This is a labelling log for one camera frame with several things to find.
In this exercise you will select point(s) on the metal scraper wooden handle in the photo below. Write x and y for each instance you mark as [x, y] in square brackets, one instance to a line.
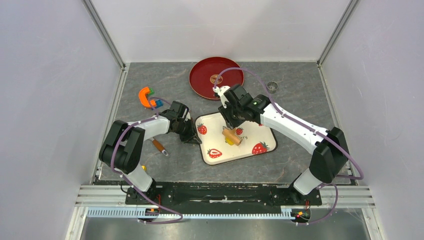
[159, 146]

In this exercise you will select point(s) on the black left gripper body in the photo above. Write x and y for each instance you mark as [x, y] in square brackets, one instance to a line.
[185, 129]

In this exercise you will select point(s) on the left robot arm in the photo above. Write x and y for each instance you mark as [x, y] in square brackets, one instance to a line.
[121, 150]

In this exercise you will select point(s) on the wooden dough roller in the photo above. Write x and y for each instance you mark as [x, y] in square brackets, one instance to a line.
[232, 136]

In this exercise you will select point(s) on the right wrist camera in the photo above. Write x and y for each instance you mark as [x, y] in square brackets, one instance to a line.
[220, 92]

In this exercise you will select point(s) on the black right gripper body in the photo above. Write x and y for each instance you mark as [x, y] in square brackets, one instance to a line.
[231, 112]

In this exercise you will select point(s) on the blue toy block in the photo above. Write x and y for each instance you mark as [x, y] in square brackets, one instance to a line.
[155, 99]

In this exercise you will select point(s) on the orange curved toy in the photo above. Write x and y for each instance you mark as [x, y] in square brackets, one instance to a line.
[143, 96]

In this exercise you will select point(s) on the red round plate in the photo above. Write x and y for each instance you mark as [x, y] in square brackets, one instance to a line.
[204, 75]

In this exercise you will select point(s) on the yellow dough ball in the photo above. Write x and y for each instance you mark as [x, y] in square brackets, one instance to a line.
[229, 142]

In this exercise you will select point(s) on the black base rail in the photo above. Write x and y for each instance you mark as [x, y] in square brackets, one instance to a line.
[219, 198]

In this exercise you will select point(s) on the small metal ring cutter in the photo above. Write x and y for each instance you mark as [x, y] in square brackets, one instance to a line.
[272, 87]

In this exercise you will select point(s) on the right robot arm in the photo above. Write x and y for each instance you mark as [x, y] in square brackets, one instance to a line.
[328, 148]

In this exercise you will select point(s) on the white strawberry tray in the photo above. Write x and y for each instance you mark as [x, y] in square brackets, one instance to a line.
[220, 144]

